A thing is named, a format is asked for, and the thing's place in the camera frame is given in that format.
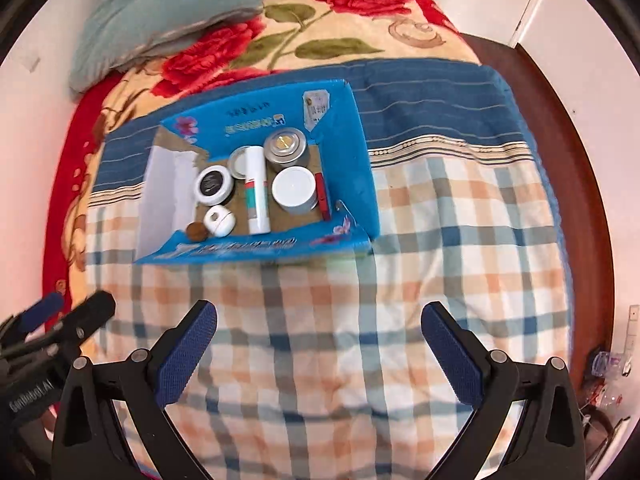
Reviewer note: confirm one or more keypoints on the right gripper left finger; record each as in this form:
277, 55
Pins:
89, 442

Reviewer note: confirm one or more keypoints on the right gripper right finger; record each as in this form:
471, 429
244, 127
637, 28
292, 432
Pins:
547, 442

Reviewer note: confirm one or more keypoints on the brown walnut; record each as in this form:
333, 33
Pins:
197, 232

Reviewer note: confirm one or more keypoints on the white egg-shaped case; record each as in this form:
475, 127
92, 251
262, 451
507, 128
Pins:
219, 221

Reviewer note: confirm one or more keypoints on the white tube red band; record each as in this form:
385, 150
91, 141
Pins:
256, 191

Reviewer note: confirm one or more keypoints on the red rectangular block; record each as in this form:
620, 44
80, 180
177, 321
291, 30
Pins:
322, 198

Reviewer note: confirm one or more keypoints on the white jar black label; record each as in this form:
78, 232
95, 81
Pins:
214, 186

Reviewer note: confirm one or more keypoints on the plaid bed sheet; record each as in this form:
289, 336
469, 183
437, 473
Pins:
318, 369

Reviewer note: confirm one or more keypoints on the small silver tin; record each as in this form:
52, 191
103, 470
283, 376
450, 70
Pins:
237, 163

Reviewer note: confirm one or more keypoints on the blue cardboard milk box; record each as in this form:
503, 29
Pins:
188, 139

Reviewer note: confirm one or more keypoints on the white round lidded jar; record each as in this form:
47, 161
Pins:
294, 189

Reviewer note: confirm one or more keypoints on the silver can gold top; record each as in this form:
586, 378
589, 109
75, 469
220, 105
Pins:
286, 148

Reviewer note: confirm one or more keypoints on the grey-blue pillow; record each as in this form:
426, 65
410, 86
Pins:
118, 31

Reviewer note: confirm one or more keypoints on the red rose floral blanket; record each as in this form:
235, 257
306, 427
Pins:
288, 35

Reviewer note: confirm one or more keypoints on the brown wooden bed frame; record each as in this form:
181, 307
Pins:
583, 217

